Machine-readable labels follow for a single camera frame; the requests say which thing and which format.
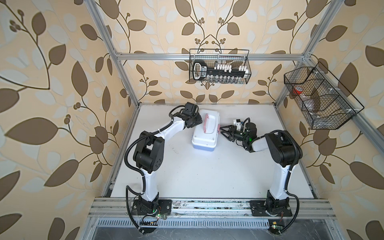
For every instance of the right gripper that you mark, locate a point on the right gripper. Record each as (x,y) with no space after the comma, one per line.
(231,131)

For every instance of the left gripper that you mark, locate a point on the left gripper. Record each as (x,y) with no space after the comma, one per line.
(199,119)

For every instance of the white and blue tool box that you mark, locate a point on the white and blue tool box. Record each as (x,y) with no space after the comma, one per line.
(205,136)

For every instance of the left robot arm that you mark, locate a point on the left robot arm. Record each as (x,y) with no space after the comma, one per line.
(146,154)

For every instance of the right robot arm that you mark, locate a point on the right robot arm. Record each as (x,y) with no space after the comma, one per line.
(286,154)

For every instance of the black socket set holder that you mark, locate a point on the black socket set holder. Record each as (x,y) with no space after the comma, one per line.
(201,71)

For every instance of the back wire basket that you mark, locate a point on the back wire basket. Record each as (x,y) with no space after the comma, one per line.
(220,66)

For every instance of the wire basket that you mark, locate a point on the wire basket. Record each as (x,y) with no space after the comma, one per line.
(220,66)
(326,103)

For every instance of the right wire basket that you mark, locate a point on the right wire basket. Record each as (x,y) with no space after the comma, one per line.
(326,103)

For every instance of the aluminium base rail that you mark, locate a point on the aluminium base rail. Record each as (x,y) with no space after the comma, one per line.
(309,209)

